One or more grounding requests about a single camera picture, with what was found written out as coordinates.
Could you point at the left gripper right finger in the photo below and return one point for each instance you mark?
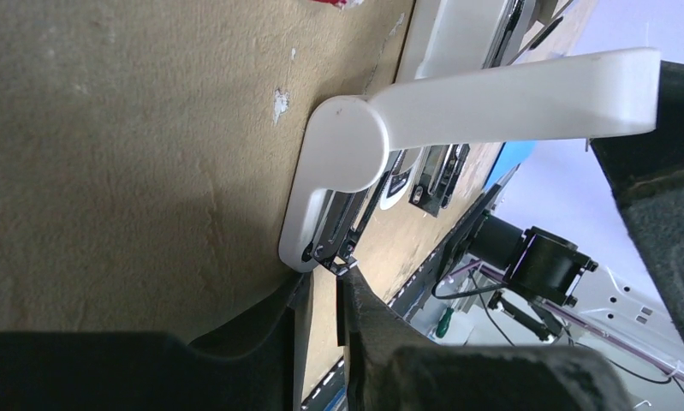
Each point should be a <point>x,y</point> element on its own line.
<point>497,377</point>

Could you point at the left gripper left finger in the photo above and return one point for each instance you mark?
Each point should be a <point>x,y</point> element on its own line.
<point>254,362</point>

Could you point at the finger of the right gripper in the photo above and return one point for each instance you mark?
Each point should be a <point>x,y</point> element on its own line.
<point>646,176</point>

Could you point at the white stapler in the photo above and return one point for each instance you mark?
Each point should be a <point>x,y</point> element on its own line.
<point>459,81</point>

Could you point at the red white staples box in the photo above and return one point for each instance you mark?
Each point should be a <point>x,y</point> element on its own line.
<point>341,4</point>

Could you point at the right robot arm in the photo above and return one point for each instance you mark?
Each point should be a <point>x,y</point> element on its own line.
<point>550,272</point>

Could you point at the blue foam pad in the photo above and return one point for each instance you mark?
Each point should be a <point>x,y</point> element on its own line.
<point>511,155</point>

